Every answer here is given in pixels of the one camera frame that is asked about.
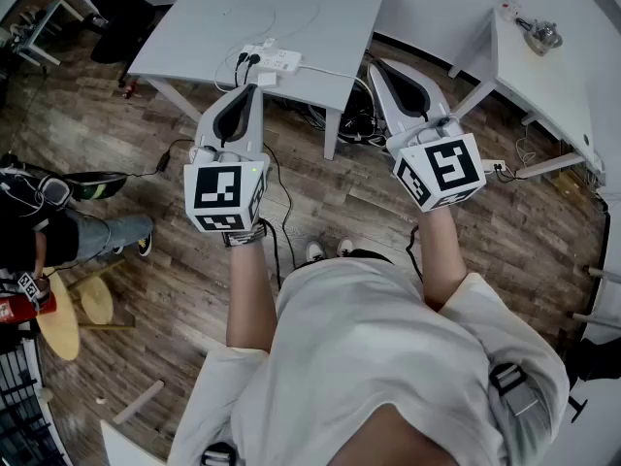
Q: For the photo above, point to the black power brick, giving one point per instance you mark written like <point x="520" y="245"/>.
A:
<point x="163" y="163"/>

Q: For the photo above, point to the glass teapot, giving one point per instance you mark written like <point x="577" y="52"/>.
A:
<point x="544" y="37"/>

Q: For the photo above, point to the wooden plank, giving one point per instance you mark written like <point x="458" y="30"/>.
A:
<point x="140" y="401"/>

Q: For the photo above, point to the person's left forearm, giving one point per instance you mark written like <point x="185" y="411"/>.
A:
<point x="250" y="294"/>

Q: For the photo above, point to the person's right forearm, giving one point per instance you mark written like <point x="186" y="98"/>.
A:
<point x="439" y="260"/>

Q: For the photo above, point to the black metal rack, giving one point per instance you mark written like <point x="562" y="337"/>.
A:
<point x="19" y="406"/>

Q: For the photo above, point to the black office chair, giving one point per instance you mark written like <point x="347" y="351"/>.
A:
<point x="121" y="17"/>

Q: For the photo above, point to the white board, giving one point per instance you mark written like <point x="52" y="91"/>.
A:
<point x="123" y="447"/>

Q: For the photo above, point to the white side table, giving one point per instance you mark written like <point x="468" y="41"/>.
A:
<point x="538" y="80"/>

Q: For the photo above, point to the white charger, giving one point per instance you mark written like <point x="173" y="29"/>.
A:
<point x="269" y="43"/>

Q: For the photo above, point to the dark green round helmet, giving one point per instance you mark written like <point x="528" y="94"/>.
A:
<point x="97" y="187"/>

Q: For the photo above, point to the white shelf frame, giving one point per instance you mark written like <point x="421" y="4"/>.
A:
<point x="43" y="32"/>

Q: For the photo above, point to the person's white t-shirt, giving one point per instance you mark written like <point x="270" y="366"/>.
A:
<point x="369" y="347"/>

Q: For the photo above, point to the small red floor object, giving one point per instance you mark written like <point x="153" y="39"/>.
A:
<point x="128" y="90"/>

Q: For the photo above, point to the black plug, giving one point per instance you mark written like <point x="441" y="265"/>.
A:
<point x="240" y="59"/>
<point x="252" y="58"/>

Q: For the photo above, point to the striped knit wristband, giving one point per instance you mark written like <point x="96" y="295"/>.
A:
<point x="244" y="235"/>

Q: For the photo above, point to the person's white shoe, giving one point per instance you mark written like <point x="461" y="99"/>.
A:
<point x="315" y="250"/>
<point x="345" y="246"/>

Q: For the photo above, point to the large round wooden stool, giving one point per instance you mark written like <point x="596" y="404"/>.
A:
<point x="60" y="323"/>

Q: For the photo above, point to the small white floor power strip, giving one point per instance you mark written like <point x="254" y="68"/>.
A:
<point x="494" y="166"/>

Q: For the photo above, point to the person's neck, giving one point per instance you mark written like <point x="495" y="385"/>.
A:
<point x="402" y="442"/>

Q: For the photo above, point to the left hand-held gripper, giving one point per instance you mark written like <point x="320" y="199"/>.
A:
<point x="216" y="187"/>

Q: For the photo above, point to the small round wooden stool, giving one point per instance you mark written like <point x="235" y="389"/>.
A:
<point x="97" y="300"/>

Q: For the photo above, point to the red fire extinguisher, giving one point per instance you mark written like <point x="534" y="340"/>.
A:
<point x="19" y="307"/>

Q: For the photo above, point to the white metal chair legs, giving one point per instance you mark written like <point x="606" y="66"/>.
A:
<point x="601" y="299"/>

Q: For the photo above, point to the white wall socket box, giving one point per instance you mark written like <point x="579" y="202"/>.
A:
<point x="512" y="9"/>

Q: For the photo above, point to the white square power adapter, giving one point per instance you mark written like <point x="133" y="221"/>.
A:
<point x="268" y="80"/>

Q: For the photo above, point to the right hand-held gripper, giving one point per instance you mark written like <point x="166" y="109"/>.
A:
<point x="448" y="163"/>

